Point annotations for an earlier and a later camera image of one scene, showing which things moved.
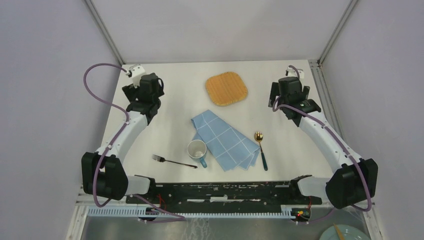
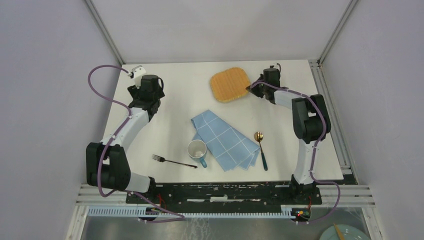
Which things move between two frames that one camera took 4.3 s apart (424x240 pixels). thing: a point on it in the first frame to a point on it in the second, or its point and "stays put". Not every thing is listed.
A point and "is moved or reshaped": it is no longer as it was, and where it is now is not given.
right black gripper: (275, 92) to (255, 90)
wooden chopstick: (340, 234) stays put
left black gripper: (131, 92) stays put
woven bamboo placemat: (226, 88) is moved or reshaped
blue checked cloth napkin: (230, 148) stays put
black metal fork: (160, 159) stays put
